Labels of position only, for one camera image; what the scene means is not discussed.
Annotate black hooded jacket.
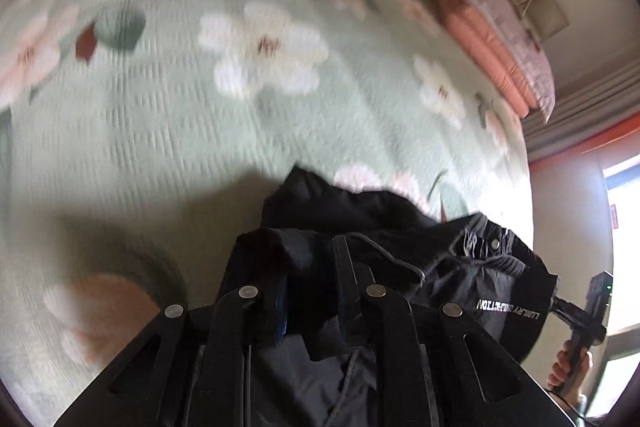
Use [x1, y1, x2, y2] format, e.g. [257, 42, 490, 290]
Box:
[186, 168, 568, 426]

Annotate green floral quilted bedspread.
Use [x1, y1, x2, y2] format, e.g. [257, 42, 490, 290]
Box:
[1, 0, 534, 426]

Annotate orange and white curtain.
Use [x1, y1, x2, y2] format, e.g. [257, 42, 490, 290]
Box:
[522, 56, 640, 178]

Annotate person's right hand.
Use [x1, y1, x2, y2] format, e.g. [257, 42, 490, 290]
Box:
[547, 340, 592, 397]

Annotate salmon pink folded blanket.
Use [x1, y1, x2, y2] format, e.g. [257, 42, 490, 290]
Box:
[437, 0, 538, 118]

